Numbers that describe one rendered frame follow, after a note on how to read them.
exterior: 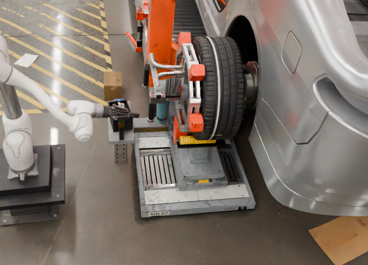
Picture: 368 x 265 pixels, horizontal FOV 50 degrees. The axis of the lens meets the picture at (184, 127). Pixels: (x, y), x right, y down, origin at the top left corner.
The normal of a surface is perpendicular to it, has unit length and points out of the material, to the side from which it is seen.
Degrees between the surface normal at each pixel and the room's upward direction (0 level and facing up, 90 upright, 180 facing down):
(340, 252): 2
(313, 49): 80
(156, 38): 90
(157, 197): 0
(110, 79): 0
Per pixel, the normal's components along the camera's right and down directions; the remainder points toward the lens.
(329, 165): -0.51, 0.54
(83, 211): 0.10, -0.73
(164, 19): 0.16, 0.68
